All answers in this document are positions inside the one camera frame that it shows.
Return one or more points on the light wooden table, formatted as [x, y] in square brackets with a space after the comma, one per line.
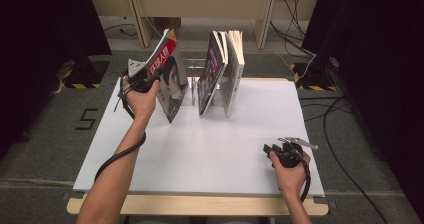
[200, 206]

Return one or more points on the black yellow striped stand base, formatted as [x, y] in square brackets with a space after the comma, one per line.
[315, 75]
[86, 72]

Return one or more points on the beige wooden desk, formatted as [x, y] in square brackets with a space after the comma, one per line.
[200, 4]

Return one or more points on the black monitor panel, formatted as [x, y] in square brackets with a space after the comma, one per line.
[40, 50]

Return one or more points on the thick white book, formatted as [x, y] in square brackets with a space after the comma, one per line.
[233, 74]

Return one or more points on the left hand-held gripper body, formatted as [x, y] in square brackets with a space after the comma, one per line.
[140, 80]

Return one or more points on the clear acrylic book rack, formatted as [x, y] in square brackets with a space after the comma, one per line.
[193, 84]

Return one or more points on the person's left hand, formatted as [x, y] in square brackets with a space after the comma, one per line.
[141, 104]

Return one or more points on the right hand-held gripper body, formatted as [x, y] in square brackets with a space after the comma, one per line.
[290, 157]

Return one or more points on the black curtain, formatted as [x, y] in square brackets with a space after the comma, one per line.
[383, 67]

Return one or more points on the person's right hand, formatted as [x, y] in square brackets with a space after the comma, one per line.
[293, 182]

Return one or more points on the black and red magazine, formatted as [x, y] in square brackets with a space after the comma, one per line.
[173, 84]

